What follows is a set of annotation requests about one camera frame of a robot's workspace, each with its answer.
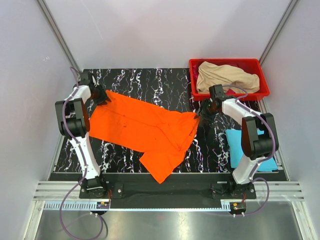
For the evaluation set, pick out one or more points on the orange t shirt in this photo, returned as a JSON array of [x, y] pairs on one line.
[[162, 136]]

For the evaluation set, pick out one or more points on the aluminium frame rail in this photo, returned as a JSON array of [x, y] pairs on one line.
[[278, 190]]

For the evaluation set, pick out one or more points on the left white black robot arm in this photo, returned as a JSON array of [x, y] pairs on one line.
[[74, 124]]

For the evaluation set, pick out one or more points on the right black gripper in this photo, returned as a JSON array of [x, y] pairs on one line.
[[203, 105]]

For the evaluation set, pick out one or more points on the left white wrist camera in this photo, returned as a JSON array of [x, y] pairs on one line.
[[94, 81]]

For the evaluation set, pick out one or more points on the folded light blue t shirt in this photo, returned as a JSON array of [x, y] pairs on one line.
[[233, 137]]

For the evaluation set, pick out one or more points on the beige t shirt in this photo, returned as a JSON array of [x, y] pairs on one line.
[[230, 77]]

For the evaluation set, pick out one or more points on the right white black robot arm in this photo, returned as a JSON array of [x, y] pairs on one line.
[[259, 139]]

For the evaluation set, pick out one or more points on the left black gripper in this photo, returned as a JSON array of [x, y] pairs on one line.
[[104, 97]]

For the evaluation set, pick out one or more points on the red plastic bin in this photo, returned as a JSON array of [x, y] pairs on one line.
[[249, 65]]

